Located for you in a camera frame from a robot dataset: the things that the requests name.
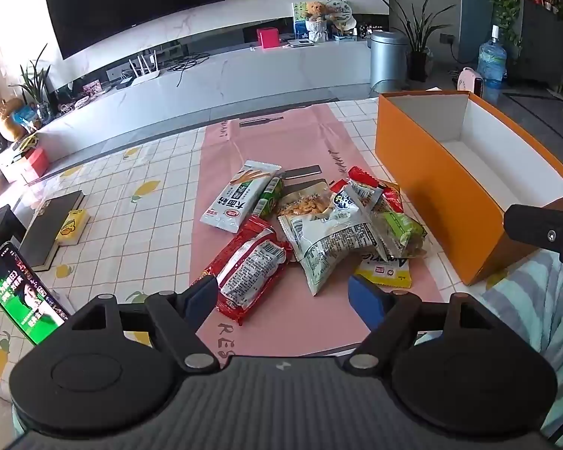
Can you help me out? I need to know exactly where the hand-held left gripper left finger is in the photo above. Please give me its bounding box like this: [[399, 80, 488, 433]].
[[70, 275, 219, 376]]

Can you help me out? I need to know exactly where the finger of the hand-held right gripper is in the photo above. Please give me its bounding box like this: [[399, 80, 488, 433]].
[[503, 203, 563, 291]]

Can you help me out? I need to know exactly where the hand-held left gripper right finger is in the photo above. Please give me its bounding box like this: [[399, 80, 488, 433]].
[[345, 274, 497, 372]]

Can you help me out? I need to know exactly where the yellow white snack packet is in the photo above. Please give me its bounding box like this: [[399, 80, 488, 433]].
[[354, 249, 412, 290]]

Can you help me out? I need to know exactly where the red packet with white label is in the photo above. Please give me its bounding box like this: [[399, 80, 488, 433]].
[[202, 216, 294, 323]]

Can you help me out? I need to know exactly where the white packet with blue logo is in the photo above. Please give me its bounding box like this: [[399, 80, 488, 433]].
[[278, 183, 382, 297]]

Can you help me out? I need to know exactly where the clear plastic snack packet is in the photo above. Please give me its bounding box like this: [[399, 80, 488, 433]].
[[348, 183, 388, 263]]

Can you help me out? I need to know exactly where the light green snack packet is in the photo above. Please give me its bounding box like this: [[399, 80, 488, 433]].
[[380, 211, 428, 260]]

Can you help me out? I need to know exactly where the red peanut packet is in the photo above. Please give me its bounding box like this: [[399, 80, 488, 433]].
[[347, 166, 405, 214]]

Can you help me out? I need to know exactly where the white green breadstick packet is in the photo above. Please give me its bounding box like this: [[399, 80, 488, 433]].
[[200, 159, 283, 234]]

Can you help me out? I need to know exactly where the clear packet of fried snacks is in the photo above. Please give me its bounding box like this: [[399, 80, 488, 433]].
[[277, 185, 335, 220]]

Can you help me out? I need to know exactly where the orange cardboard box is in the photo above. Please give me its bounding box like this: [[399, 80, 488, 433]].
[[374, 90, 563, 287]]

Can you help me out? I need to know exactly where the small green snack packet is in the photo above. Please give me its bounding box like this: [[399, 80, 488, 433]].
[[252, 175, 285, 219]]

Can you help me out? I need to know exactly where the striped teal clothing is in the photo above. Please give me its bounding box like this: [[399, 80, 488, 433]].
[[420, 247, 563, 450]]

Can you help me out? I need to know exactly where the yellow small box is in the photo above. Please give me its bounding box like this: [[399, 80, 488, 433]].
[[55, 209, 91, 247]]

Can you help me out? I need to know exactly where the pink space heater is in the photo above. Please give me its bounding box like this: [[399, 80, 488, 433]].
[[456, 66, 485, 99]]

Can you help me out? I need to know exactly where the large blue water bottle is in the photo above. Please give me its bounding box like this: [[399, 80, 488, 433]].
[[477, 25, 508, 105]]

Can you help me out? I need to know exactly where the grey cabinet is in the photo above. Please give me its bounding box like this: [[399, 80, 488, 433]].
[[516, 0, 563, 86]]

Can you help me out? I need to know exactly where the black notebook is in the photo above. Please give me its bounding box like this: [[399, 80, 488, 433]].
[[18, 190, 86, 272]]

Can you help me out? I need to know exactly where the pink placemat with bottle print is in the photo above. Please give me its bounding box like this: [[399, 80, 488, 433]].
[[188, 100, 445, 369]]

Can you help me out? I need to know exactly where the smartphone with lit screen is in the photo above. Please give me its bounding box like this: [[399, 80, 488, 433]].
[[0, 241, 71, 347]]

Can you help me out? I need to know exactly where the long white television cabinet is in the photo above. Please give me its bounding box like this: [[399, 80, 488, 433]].
[[0, 36, 374, 172]]

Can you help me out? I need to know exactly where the red storage box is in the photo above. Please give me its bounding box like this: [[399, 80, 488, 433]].
[[21, 145, 50, 184]]

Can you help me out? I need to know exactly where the silver trash can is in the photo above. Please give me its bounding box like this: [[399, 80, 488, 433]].
[[369, 30, 410, 93]]

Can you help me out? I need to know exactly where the potted snake plant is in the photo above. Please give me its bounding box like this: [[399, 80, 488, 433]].
[[378, 0, 456, 83]]

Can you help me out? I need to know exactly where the white router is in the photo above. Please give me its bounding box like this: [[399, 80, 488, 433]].
[[128, 53, 163, 86]]

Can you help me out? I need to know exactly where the pink cube box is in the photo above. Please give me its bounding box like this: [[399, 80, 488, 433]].
[[256, 28, 281, 50]]

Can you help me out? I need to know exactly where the small potted grass plant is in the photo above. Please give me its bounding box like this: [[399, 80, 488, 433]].
[[9, 44, 53, 123]]

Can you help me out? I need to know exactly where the teddy bear bouquet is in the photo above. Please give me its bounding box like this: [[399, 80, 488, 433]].
[[305, 1, 332, 43]]

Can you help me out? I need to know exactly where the blue green printed box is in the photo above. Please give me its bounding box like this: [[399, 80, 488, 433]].
[[291, 1, 310, 41]]

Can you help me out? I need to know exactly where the round printed paper fan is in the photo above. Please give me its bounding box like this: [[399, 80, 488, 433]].
[[326, 0, 358, 35]]

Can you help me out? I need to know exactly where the black flat television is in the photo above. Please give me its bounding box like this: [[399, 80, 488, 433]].
[[42, 0, 226, 61]]

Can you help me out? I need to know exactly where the black cable bundle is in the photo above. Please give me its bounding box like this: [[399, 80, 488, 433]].
[[166, 51, 212, 74]]

